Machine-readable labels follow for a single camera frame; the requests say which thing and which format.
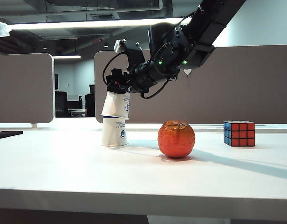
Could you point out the orange fruit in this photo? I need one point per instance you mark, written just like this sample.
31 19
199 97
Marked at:
176 140

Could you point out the wide brown desk divider panel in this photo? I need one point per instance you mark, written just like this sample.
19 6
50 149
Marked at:
227 98

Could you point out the narrow brown desk divider panel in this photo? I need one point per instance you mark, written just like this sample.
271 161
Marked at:
22 88

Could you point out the grey ceiling duct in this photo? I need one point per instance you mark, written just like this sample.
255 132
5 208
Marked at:
99 7

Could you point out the black office chair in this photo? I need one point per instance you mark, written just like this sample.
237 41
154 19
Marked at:
90 105
61 103

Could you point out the black flat pad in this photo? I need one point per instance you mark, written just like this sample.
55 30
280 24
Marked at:
6 134

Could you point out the short ceiling light strip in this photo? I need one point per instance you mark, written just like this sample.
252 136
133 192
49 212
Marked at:
66 57

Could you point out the rubik's cube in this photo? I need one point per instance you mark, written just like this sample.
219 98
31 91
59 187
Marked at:
242 134

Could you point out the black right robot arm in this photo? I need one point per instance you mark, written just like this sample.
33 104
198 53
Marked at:
204 28

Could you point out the white round adhesive hook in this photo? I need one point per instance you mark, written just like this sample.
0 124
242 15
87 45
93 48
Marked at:
187 72

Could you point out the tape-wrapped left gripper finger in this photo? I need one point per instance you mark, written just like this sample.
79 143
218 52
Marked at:
2 29

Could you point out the white divider support foot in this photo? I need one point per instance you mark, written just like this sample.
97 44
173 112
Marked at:
34 125

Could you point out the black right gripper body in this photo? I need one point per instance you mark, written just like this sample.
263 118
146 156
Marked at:
119 78

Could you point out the long ceiling light strip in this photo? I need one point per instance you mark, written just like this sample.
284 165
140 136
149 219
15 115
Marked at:
87 24

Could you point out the white paper cup blue print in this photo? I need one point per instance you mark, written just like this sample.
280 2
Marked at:
114 105
112 133

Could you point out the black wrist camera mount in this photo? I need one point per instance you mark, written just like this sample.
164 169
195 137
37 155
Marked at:
134 53

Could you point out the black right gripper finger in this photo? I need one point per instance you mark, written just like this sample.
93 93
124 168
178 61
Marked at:
118 89

